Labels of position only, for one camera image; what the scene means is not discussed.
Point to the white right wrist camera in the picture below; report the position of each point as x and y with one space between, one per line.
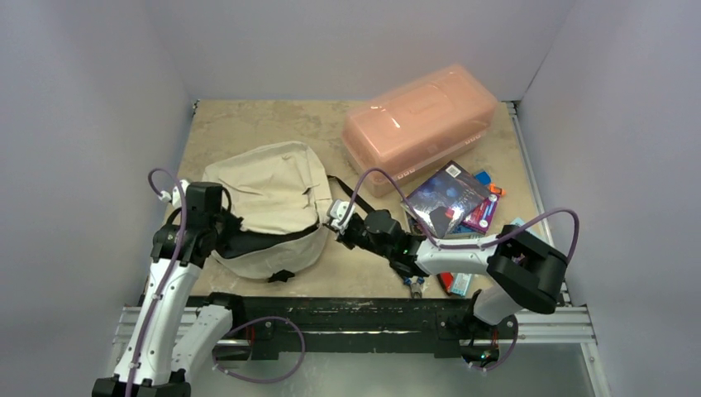
339 215

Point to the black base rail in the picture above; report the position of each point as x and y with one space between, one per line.
443 328

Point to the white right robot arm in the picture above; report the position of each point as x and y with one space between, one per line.
527 273

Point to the light blue treehouse book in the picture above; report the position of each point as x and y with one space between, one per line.
518 222

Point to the translucent pink plastic box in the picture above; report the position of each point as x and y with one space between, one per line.
414 127

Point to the teal pencil pack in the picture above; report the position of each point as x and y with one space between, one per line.
460 284

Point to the blue handled pliers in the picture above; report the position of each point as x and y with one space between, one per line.
415 286

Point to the orange blue small item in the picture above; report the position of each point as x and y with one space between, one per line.
484 178

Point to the beige canvas backpack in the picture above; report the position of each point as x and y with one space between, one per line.
280 197

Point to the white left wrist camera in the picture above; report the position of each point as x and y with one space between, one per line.
174 197

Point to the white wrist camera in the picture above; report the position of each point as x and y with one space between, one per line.
339 215
174 197

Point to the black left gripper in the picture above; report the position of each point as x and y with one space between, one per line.
231 222

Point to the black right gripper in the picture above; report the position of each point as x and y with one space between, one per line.
347 231

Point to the dark blue shiny book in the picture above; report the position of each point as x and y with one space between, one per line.
443 201

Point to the purple comic book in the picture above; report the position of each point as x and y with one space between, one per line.
480 219

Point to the red handled cutter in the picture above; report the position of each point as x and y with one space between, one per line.
445 281

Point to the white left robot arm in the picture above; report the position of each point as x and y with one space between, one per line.
154 363

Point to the aluminium frame rail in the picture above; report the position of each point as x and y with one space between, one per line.
568 324

